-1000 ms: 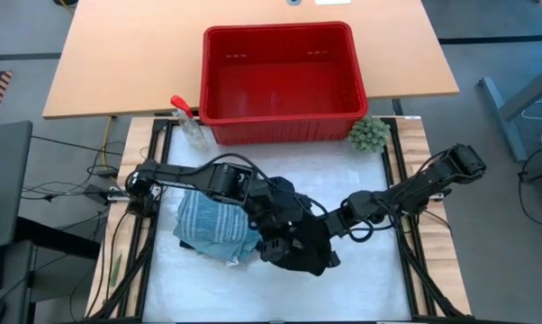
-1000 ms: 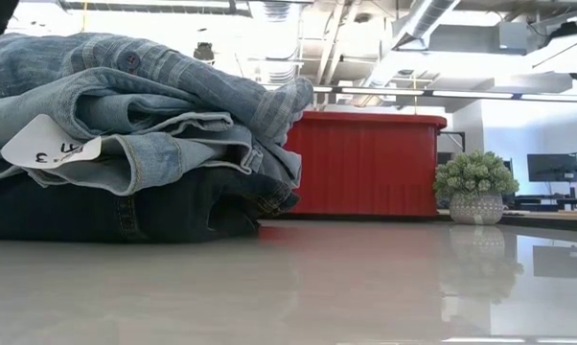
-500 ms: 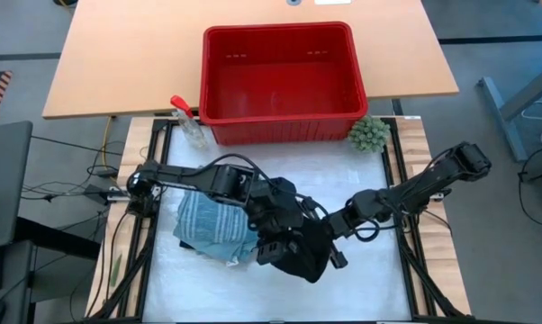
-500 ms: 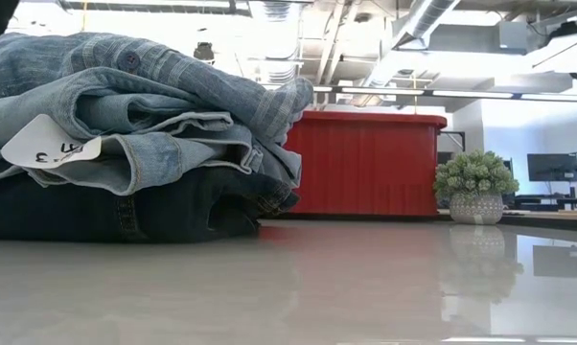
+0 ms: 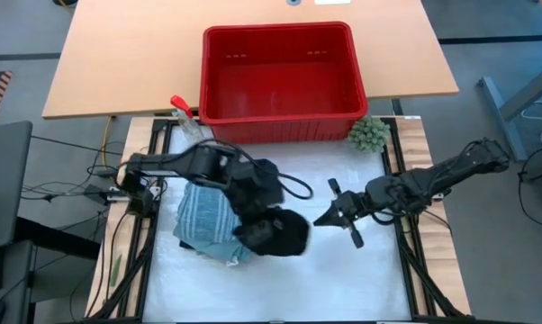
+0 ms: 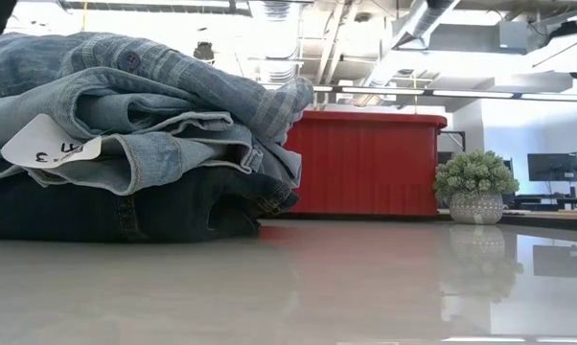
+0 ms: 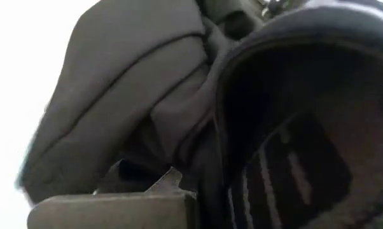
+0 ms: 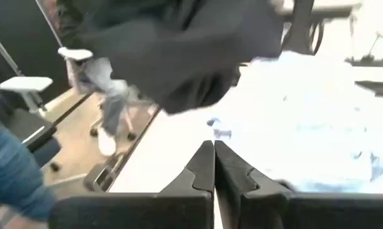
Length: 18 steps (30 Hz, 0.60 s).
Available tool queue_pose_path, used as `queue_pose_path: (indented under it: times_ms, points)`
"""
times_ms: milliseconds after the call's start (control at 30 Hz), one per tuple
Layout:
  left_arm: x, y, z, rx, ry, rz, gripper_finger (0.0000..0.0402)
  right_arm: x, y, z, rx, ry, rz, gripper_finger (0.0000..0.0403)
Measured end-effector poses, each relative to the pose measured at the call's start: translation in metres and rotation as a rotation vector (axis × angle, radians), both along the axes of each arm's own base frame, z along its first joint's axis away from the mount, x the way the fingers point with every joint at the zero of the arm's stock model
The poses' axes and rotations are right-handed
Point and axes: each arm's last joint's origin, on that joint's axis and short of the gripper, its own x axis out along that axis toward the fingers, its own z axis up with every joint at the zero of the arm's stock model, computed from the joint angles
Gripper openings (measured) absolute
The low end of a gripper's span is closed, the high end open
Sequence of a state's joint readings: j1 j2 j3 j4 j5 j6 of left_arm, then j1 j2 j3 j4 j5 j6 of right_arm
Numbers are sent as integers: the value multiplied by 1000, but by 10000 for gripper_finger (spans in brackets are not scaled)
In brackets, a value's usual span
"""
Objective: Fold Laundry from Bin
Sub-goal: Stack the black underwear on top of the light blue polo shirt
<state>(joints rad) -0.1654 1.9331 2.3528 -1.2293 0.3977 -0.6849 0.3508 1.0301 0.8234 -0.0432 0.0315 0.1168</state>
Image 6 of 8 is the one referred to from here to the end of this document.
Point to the light blue jeans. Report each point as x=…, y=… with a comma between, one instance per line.
x=149, y=158

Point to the green artificial plant in pot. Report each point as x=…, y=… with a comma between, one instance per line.
x=475, y=177

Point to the dark navy jeans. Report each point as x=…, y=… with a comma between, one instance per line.
x=77, y=215

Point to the ribbed silver air duct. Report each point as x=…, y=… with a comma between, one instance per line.
x=274, y=38

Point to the white paper tag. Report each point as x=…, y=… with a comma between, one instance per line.
x=44, y=146

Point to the black dome camera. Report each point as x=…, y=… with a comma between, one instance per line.
x=203, y=52

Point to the red plastic laundry bin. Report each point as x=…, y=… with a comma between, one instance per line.
x=365, y=163

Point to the dark computer monitor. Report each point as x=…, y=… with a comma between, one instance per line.
x=552, y=167

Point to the long ceiling light bar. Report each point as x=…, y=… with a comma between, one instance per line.
x=557, y=97
x=470, y=94
x=382, y=90
x=323, y=88

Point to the smooth silver air duct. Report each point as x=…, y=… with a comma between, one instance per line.
x=413, y=29

